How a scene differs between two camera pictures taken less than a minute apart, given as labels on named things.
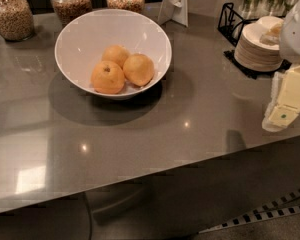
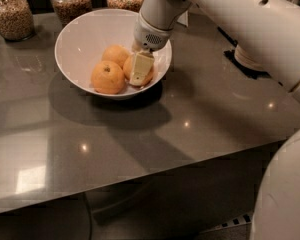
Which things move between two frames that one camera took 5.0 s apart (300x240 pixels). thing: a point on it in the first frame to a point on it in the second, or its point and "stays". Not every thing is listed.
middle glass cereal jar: (70, 2) stays
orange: (138, 69) stays
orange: (106, 77) stays
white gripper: (296, 34) to (149, 35)
